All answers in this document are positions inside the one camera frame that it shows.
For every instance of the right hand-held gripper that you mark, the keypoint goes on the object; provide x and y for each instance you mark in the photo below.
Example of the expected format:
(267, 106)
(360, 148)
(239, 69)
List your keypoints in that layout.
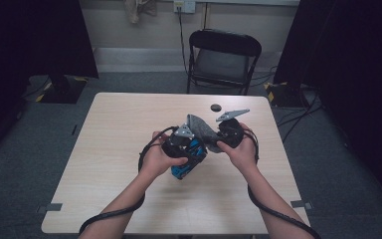
(232, 132)

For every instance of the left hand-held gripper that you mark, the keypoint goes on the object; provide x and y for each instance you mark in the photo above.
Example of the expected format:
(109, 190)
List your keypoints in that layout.
(179, 147)

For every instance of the blue and black toy car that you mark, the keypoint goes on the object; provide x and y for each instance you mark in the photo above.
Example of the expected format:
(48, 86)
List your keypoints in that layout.
(190, 164)

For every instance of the grey terry towel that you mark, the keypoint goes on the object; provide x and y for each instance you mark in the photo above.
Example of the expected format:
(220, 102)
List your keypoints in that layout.
(204, 131)

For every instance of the person's right hand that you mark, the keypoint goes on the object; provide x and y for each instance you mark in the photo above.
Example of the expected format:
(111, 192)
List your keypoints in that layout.
(245, 156)

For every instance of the person's left hand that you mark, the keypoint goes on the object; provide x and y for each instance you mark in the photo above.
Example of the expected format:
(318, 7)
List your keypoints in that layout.
(154, 161)

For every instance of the black table grommet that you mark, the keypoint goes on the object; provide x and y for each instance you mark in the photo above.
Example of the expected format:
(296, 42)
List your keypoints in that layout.
(215, 107)

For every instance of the black stand base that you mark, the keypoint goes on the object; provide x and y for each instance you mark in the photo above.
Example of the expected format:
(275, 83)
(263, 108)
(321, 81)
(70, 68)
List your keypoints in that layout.
(63, 91)
(285, 94)

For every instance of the black folding chair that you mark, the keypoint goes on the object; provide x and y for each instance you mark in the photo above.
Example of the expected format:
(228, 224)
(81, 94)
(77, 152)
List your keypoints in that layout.
(222, 63)

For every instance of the grey tape strip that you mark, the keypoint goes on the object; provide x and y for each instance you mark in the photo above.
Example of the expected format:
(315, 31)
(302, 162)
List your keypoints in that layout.
(300, 204)
(51, 207)

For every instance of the black curtain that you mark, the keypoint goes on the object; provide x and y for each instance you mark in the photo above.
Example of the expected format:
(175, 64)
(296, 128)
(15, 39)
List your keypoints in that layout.
(354, 66)
(30, 43)

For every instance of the beige hanging bag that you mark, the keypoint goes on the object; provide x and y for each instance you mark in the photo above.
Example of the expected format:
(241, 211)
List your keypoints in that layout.
(136, 10)

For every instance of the white wall socket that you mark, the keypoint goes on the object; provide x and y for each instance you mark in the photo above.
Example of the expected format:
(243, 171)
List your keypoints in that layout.
(185, 6)

